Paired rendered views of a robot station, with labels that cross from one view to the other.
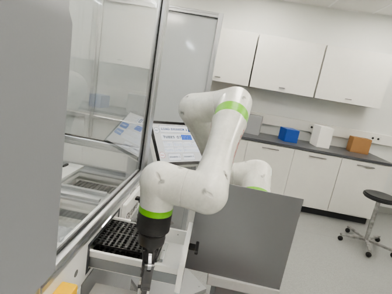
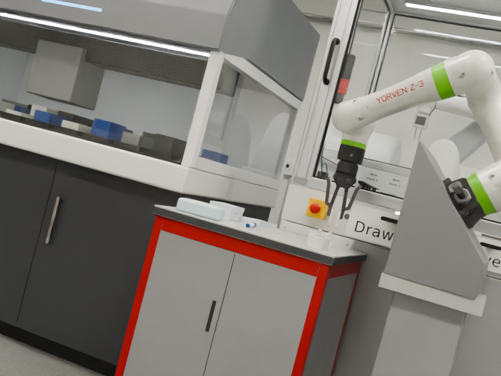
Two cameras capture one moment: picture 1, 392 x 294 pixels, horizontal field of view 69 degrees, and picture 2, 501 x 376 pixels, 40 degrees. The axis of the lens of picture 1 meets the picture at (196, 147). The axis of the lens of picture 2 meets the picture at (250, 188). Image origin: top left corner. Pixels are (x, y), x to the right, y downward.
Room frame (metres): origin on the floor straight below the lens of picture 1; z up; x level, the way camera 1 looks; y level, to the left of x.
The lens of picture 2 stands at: (1.12, -2.33, 0.91)
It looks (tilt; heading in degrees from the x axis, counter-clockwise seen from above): 1 degrees down; 107
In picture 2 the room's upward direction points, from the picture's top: 15 degrees clockwise
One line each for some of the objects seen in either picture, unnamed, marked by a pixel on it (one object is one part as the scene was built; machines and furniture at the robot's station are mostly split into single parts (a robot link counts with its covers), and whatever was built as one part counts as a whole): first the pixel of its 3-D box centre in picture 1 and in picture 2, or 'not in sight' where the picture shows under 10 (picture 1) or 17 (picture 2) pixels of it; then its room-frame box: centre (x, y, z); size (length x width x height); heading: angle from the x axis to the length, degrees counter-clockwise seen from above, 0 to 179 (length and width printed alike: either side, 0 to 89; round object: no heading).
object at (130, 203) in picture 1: (133, 203); (488, 254); (1.27, 0.25, 0.87); 0.29 x 0.02 x 0.11; 177
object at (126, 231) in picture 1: (131, 243); not in sight; (0.95, 0.17, 0.87); 0.22 x 0.18 x 0.06; 87
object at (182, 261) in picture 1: (185, 253); (391, 230); (0.94, -0.03, 0.87); 0.29 x 0.02 x 0.11; 177
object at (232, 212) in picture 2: not in sight; (226, 211); (0.35, -0.01, 0.79); 0.13 x 0.09 x 0.05; 87
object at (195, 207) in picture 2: not in sight; (200, 209); (0.33, -0.21, 0.78); 0.15 x 0.10 x 0.04; 10
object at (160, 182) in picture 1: (161, 187); (357, 127); (0.72, 0.07, 1.19); 0.13 x 0.11 x 0.14; 80
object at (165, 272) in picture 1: (128, 244); not in sight; (0.95, 0.18, 0.86); 0.40 x 0.26 x 0.06; 87
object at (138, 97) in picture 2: not in sight; (89, 94); (-0.74, 0.70, 1.13); 1.78 x 1.14 x 0.45; 177
